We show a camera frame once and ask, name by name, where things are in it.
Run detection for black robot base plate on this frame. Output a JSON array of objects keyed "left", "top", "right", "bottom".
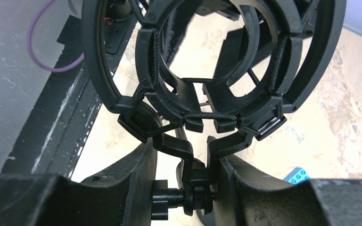
[{"left": 0, "top": 14, "right": 138, "bottom": 180}]

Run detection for blue studded baseplate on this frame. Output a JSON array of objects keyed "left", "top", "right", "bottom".
[{"left": 283, "top": 167, "right": 310, "bottom": 185}]

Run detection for black tripod shock-mount stand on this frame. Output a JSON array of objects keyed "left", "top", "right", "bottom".
[{"left": 80, "top": 0, "right": 347, "bottom": 226}]

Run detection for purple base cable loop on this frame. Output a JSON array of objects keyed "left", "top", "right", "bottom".
[{"left": 26, "top": 0, "right": 85, "bottom": 73}]

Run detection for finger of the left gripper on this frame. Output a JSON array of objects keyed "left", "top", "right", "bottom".
[
  {"left": 213, "top": 26, "right": 272, "bottom": 80},
  {"left": 162, "top": 3, "right": 197, "bottom": 66}
]

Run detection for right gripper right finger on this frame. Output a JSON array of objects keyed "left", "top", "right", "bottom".
[{"left": 215, "top": 155, "right": 362, "bottom": 226}]

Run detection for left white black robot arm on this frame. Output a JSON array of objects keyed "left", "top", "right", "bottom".
[{"left": 105, "top": 0, "right": 247, "bottom": 79}]

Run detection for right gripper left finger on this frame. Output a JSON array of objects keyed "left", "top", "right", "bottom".
[{"left": 0, "top": 141, "right": 157, "bottom": 226}]

